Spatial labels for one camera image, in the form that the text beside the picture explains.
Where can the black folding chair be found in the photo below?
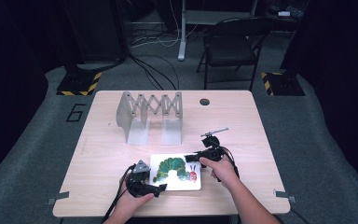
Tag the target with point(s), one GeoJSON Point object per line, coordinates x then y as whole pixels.
{"type": "Point", "coordinates": [230, 46]}

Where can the person's left hand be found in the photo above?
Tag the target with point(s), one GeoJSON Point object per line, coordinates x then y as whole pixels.
{"type": "Point", "coordinates": [127, 205]}

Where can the black cabinet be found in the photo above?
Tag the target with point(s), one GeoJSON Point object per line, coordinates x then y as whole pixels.
{"type": "Point", "coordinates": [102, 31]}

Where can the white caterpillar picture book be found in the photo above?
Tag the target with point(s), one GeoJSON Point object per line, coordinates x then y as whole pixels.
{"type": "Point", "coordinates": [174, 183]}

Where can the black table grommet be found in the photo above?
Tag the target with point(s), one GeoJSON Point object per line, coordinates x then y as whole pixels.
{"type": "Point", "coordinates": [204, 102]}

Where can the person's right hand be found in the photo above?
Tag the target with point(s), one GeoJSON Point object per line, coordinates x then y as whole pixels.
{"type": "Point", "coordinates": [225, 172]}

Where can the white expandable metal book rack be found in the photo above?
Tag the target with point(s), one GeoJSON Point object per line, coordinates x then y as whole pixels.
{"type": "Point", "coordinates": [171, 127]}

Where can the grey table edge bracket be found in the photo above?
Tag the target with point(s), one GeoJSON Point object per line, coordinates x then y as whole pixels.
{"type": "Point", "coordinates": [57, 197]}
{"type": "Point", "coordinates": [284, 196]}

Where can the small white device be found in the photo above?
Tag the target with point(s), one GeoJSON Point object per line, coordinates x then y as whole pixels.
{"type": "Point", "coordinates": [284, 13]}

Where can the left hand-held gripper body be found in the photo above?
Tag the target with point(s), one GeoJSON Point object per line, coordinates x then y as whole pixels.
{"type": "Point", "coordinates": [138, 183]}

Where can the white-legged grey desk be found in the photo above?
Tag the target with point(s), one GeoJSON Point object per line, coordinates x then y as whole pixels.
{"type": "Point", "coordinates": [182, 37]}

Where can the black yellow striped stand base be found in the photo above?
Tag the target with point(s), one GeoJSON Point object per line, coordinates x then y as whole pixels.
{"type": "Point", "coordinates": [284, 85]}
{"type": "Point", "coordinates": [77, 84]}

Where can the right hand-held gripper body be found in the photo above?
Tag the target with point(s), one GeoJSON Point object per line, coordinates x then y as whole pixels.
{"type": "Point", "coordinates": [213, 151]}

